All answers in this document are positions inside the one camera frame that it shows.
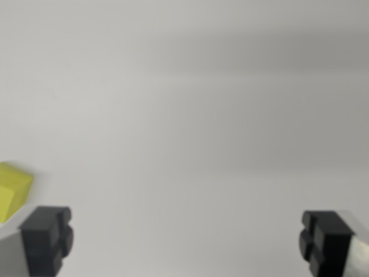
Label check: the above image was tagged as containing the yellow cube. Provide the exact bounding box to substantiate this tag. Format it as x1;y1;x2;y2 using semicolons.
0;162;34;224

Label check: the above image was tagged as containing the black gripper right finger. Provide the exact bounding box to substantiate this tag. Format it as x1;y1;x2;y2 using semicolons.
298;210;369;277

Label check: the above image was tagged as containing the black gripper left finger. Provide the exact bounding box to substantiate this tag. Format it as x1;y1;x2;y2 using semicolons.
0;205;74;277

